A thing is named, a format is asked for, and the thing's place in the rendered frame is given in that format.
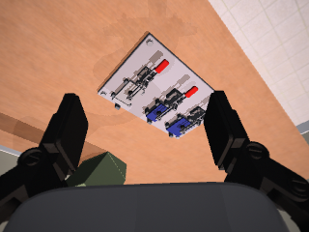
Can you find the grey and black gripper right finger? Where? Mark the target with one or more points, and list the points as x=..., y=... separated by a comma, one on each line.
x=248, y=163

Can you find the white rectangular block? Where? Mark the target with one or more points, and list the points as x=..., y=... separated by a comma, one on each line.
x=120, y=97

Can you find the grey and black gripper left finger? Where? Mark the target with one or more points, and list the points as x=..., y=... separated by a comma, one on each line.
x=46, y=167

